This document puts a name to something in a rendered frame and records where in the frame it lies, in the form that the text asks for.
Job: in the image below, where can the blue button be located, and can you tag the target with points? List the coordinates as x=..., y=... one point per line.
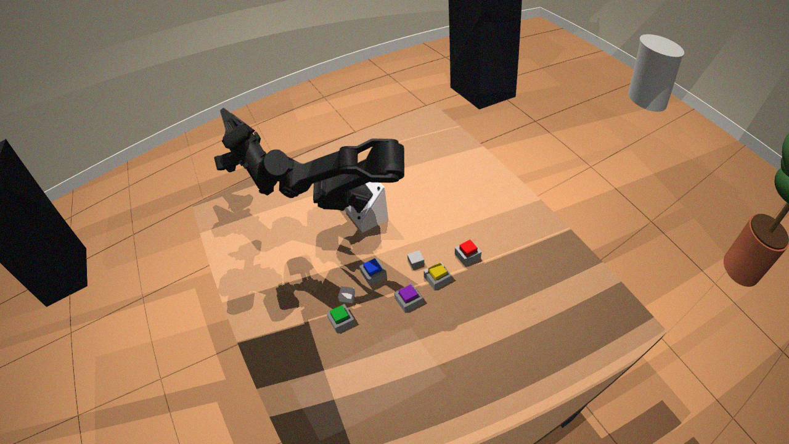
x=373, y=271

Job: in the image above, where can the red button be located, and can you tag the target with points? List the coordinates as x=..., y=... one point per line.
x=467, y=252

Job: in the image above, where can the yellow button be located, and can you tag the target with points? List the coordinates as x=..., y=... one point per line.
x=437, y=275

